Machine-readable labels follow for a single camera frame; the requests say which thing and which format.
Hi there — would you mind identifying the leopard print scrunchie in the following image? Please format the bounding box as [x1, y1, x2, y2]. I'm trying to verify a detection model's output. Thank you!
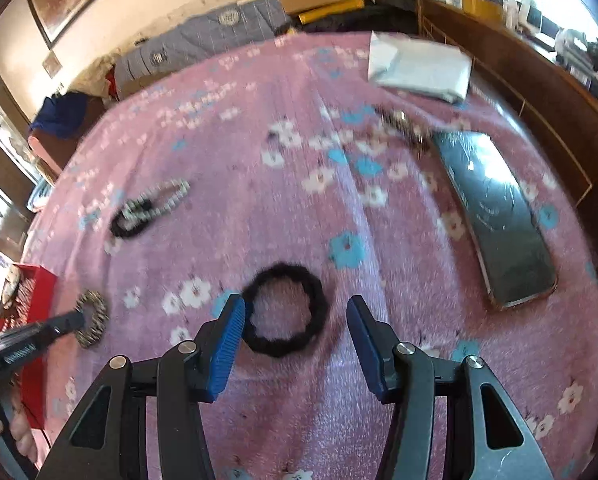
[74, 290, 109, 349]

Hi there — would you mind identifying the white cherry print scrunchie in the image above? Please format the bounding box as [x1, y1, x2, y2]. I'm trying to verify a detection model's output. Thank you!
[0, 263, 21, 308]

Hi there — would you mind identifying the blue grey folded quilt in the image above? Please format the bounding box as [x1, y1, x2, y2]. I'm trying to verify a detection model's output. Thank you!
[114, 0, 290, 99]

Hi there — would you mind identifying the white paper sheet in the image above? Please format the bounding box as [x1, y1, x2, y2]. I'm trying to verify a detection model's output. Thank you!
[367, 32, 472, 103]

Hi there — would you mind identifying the red tray box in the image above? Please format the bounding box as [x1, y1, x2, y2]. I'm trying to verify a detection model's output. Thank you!
[0, 263, 57, 430]

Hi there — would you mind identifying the person's left hand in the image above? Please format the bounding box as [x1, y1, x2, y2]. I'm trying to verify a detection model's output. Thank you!
[0, 401, 40, 466]

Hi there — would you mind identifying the wooden bed frame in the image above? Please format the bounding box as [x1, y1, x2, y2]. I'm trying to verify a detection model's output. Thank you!
[417, 0, 598, 274]

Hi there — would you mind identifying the black smartphone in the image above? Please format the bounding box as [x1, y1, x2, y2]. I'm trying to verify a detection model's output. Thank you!
[431, 131, 557, 310]

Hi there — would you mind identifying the pink floral bedspread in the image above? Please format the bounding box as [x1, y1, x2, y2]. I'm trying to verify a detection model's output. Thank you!
[24, 34, 598, 479]

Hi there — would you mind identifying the small pearl bead bracelet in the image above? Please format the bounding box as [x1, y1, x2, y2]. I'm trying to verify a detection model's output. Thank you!
[121, 176, 193, 224]

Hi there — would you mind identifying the brown armchair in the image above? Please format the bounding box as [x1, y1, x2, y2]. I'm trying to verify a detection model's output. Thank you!
[28, 96, 106, 176]

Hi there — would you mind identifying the yellow flat box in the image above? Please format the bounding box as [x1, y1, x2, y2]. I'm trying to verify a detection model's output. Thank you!
[298, 0, 365, 25]

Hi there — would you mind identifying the black fuzzy hair tie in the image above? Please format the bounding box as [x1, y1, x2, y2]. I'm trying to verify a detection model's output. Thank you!
[238, 260, 329, 360]

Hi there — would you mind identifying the blue cloth on armchair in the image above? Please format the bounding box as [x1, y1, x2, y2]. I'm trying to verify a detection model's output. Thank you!
[30, 92, 90, 139]

